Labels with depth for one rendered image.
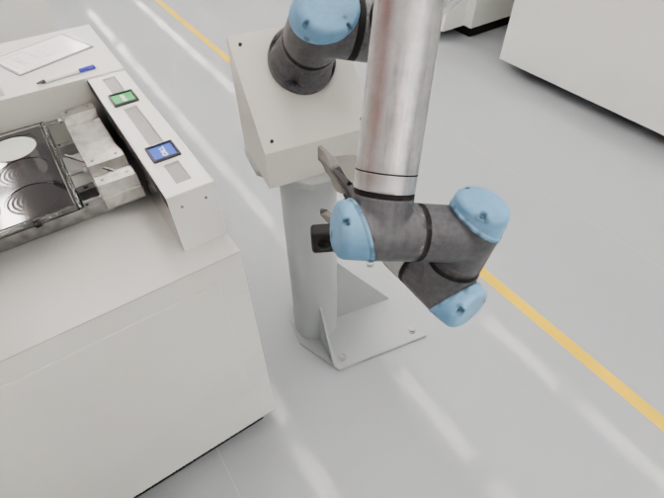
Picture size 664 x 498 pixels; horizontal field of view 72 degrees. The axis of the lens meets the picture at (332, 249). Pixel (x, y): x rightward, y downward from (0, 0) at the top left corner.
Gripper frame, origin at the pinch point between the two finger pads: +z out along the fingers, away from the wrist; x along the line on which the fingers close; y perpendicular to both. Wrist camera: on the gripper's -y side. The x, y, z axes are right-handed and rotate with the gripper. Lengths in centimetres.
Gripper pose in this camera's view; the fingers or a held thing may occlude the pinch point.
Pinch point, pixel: (315, 181)
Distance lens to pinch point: 82.4
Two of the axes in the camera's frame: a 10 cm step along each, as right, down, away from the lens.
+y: 8.2, -4.5, 3.7
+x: -0.1, -6.4, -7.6
